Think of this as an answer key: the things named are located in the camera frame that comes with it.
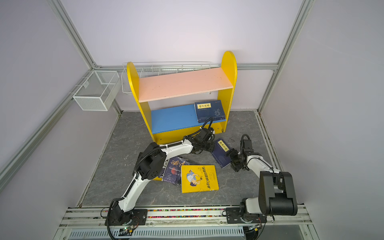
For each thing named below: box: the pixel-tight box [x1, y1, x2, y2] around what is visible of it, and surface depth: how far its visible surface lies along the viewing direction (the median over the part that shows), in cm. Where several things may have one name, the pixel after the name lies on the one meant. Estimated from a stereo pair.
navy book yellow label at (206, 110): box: [194, 100, 226, 123], surface depth 98 cm
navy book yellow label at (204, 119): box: [197, 116, 226, 124], surface depth 96 cm
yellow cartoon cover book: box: [181, 164, 220, 194], surface depth 84 cm
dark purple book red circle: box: [162, 156, 190, 186], surface depth 83 cm
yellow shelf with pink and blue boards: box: [127, 51, 238, 145], surface depth 82 cm
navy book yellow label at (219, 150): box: [211, 138, 232, 169], surface depth 98 cm
